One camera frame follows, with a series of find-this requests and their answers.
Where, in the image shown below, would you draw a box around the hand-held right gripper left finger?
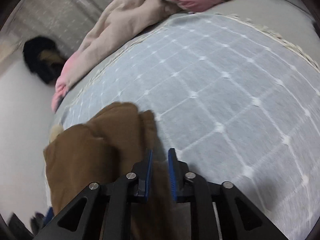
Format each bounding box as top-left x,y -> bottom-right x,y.
32,150 -> 153,240

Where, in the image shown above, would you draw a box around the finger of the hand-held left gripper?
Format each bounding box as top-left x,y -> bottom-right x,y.
44,207 -> 54,227

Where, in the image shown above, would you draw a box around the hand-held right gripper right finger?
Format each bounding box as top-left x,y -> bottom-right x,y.
168,148 -> 288,240

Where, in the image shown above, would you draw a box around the brown coat with fur collar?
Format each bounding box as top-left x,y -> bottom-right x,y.
44,102 -> 193,240

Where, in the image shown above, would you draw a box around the dark hanging clothes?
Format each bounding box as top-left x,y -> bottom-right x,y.
22,36 -> 68,84

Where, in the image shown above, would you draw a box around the grey checked blanket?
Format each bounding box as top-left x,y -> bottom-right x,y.
45,14 -> 320,240

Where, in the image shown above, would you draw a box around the pink and beige comforter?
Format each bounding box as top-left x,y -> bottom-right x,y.
51,0 -> 185,112

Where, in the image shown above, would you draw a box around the olive hanging garment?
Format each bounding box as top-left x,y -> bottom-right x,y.
40,50 -> 64,64

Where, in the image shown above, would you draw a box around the grey dotted curtain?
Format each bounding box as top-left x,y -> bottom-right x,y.
15,0 -> 140,55

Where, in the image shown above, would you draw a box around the bed with grey sheet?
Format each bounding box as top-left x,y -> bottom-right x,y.
50,0 -> 320,240

